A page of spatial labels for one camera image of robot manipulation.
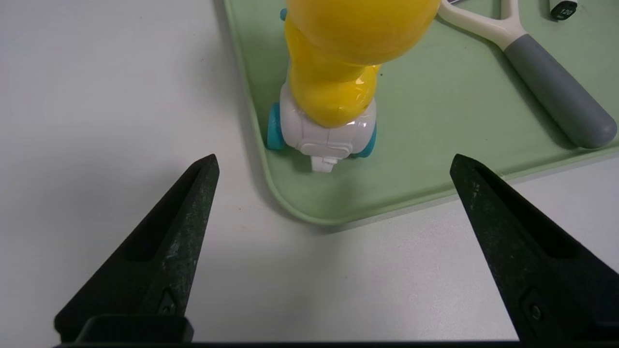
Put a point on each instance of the white marker pen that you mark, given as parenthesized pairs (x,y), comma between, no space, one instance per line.
(563,9)

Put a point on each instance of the yellow duck toy car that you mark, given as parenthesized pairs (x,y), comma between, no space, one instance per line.
(338,72)

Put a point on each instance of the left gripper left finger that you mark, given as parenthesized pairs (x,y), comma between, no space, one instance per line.
(154,261)

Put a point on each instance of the green plastic tray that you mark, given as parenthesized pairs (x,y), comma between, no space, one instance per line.
(435,145)

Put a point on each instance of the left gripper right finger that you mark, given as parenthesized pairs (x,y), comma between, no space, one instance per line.
(546,270)

